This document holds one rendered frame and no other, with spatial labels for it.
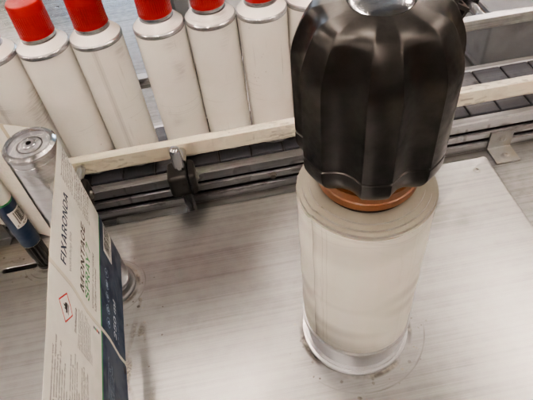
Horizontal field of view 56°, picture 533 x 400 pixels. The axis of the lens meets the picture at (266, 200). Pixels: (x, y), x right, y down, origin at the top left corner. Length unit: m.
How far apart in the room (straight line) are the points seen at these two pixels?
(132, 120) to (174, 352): 0.26
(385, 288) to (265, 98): 0.30
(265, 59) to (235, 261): 0.21
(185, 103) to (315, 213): 0.30
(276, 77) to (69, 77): 0.21
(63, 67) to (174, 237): 0.20
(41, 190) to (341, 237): 0.22
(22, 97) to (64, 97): 0.04
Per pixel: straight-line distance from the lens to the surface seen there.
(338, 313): 0.36
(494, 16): 0.69
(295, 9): 0.53
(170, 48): 0.53
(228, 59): 0.54
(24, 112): 0.59
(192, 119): 0.58
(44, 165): 0.38
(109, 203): 0.63
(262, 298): 0.48
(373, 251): 0.29
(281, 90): 0.57
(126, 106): 0.57
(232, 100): 0.57
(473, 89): 0.64
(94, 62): 0.54
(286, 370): 0.44
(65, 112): 0.58
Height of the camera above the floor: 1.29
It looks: 48 degrees down
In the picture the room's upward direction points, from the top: 8 degrees counter-clockwise
